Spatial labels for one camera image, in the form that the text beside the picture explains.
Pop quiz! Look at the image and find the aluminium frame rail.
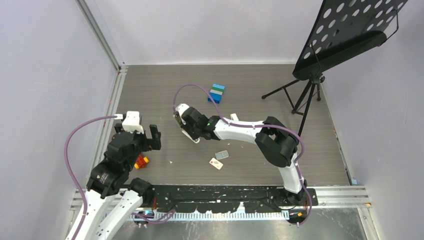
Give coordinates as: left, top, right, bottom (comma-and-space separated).
64, 0, 128, 240

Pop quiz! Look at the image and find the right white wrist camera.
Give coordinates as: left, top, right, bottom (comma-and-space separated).
174, 103, 190, 117

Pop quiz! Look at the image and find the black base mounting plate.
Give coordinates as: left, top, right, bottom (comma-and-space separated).
141, 185, 319, 214

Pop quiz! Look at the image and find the red yellow toy brick car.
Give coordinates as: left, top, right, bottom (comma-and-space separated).
134, 154, 149, 170

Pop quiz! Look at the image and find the blue green toy brick stack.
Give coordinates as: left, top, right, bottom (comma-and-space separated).
207, 84, 225, 105

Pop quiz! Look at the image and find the olive green white stapler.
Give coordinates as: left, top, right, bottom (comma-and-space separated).
173, 113, 200, 144

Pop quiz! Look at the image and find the small white stapler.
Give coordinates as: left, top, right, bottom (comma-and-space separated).
230, 113, 239, 121

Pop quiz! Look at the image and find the white staples box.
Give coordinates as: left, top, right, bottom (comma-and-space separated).
209, 158, 224, 170

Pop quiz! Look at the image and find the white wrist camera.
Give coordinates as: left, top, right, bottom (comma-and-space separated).
114, 111, 145, 134
174, 103, 190, 117

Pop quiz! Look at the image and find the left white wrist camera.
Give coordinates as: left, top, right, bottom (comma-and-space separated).
114, 111, 145, 134

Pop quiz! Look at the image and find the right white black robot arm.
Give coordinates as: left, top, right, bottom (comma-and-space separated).
173, 103, 307, 205

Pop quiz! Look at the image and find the clear staples tray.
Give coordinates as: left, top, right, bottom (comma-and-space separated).
215, 150, 229, 160

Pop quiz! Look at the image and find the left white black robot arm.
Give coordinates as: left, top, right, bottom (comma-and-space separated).
66, 123, 162, 240

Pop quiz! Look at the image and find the black music stand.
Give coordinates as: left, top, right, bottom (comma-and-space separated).
262, 0, 407, 135

